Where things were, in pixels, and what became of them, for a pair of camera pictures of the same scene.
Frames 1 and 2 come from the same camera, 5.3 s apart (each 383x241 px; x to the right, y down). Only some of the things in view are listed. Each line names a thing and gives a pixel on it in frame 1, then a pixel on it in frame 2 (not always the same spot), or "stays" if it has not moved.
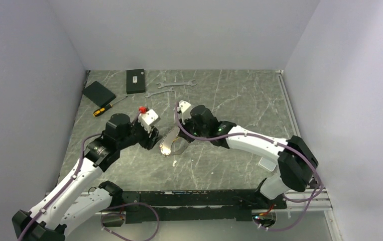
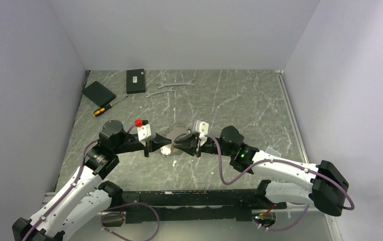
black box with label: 135,81 stays
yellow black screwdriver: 103,109 stays
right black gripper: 182,134 → 190,144
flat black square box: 98,94 stays
